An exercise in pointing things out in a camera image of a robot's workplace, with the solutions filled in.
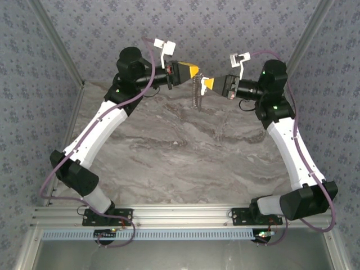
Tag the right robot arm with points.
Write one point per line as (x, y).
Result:
(289, 149)

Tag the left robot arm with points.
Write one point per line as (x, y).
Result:
(95, 132)

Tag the small black circuit board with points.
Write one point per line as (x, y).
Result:
(102, 233)
(263, 234)

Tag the grey metal shelf panel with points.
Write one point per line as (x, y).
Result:
(180, 256)

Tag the aluminium corner post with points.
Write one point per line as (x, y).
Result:
(302, 46)
(62, 47)

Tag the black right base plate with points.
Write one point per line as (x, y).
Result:
(239, 215)

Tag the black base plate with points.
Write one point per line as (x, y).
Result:
(126, 212)
(239, 215)

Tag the aluminium mounting rail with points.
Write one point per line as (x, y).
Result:
(180, 215)

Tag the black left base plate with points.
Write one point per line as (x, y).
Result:
(126, 212)

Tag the aluminium lower frame bar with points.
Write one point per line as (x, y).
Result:
(334, 250)
(26, 250)

